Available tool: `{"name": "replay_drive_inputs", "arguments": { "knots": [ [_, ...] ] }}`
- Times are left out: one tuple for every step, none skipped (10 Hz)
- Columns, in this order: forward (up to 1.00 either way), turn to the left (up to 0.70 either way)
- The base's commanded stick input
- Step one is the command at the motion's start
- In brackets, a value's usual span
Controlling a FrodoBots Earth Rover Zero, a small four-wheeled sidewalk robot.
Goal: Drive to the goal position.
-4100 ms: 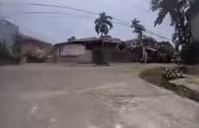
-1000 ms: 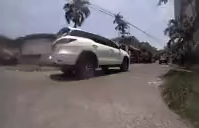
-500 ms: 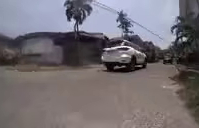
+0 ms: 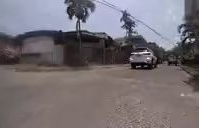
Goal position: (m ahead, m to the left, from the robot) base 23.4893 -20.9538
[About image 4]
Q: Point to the reddish bush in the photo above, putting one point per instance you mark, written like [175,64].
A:
[7,55]

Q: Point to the low building with pale wall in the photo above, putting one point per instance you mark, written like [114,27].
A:
[40,50]

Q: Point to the row of trees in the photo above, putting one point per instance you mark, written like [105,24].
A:
[197,33]

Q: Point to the white car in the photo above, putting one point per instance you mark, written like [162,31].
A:
[142,57]

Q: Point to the grey concrete road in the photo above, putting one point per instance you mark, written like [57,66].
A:
[87,96]

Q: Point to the tall palm tree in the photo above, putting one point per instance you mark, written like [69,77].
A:
[79,31]

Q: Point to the dark vehicle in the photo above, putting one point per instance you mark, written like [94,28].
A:
[172,60]

